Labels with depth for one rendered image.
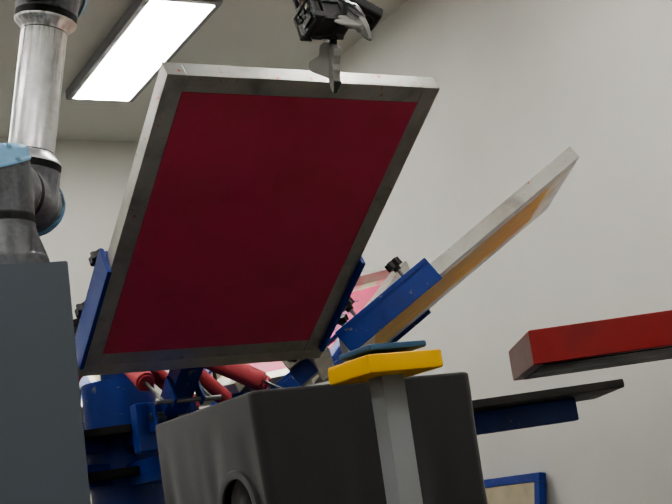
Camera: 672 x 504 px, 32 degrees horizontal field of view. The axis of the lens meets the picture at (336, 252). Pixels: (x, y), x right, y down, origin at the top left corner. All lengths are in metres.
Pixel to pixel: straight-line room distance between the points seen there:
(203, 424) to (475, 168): 3.20
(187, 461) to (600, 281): 2.60
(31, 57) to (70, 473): 0.78
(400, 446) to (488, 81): 3.51
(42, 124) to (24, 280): 0.37
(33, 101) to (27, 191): 0.23
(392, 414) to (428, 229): 3.77
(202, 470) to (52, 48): 0.83
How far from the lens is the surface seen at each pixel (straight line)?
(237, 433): 2.06
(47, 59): 2.27
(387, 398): 1.78
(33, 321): 1.98
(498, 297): 5.09
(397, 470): 1.77
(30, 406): 1.95
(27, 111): 2.24
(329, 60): 2.17
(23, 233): 2.04
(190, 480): 2.29
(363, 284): 4.38
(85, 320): 2.57
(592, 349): 3.10
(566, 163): 3.13
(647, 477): 4.51
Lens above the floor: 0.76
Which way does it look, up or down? 12 degrees up
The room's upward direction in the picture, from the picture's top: 8 degrees counter-clockwise
